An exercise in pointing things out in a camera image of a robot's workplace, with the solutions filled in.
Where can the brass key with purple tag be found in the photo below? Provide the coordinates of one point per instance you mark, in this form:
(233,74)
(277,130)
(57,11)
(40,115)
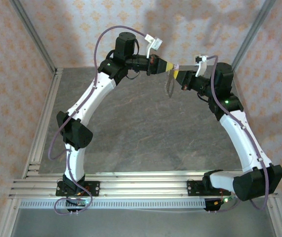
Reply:
(176,66)

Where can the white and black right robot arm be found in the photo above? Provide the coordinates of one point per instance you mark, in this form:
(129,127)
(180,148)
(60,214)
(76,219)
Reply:
(239,138)

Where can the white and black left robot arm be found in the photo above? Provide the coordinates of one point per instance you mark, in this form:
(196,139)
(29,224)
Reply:
(91,98)

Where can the controller board with green LED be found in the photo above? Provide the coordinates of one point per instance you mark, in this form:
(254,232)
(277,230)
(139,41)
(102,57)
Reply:
(80,203)
(223,200)

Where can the grey metal panel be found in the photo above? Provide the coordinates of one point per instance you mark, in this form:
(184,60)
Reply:
(143,224)

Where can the aluminium frame post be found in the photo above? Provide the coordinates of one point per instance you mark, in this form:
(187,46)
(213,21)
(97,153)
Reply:
(279,219)
(7,219)
(32,34)
(252,34)

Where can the aluminium side rail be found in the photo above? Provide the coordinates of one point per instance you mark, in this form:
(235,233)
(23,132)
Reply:
(53,84)

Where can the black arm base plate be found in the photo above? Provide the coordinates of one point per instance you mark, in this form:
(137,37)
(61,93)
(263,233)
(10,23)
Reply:
(192,188)
(93,188)

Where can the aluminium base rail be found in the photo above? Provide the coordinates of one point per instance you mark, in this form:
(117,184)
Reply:
(143,188)

